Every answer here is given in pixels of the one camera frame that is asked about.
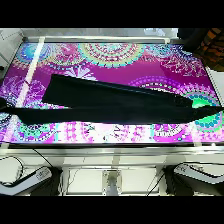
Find black pants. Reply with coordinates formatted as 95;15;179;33
0;73;224;127

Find black garment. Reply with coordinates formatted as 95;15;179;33
177;27;211;54

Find orange checked garment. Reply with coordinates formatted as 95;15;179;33
195;27;224;73

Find silver frame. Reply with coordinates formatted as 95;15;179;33
0;33;224;197

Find black cable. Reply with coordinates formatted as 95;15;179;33
146;168;168;197
31;147;58;169

